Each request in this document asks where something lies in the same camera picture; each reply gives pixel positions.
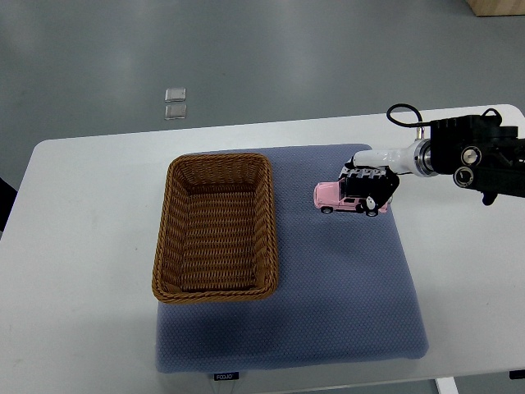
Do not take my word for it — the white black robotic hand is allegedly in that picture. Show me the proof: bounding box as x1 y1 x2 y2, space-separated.
339 142 423 217

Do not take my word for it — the pink toy car black roof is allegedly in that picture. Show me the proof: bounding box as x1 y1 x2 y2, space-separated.
313 168 399 217

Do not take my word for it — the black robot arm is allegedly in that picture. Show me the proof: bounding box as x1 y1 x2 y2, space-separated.
426 108 524 206

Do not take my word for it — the brown wicker basket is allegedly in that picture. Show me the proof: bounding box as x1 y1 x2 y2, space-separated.
152 153 279 305

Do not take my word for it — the blue quilted mat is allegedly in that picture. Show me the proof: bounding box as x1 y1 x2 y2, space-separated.
156 144 428 373

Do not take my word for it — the wooden box corner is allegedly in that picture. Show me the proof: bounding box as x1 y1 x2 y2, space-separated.
466 0 525 17

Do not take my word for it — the upper metal floor plate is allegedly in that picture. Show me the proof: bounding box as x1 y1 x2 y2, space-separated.
164 87 186 103

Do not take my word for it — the white table leg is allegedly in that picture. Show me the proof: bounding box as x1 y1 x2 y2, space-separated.
435 377 459 394

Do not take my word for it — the black clamp under table edge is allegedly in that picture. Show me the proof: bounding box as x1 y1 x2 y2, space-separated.
509 369 525 380

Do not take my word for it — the black object at left edge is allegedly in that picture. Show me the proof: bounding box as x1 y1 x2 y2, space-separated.
0 178 17 231

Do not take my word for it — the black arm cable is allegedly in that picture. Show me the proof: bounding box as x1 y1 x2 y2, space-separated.
386 103 425 129

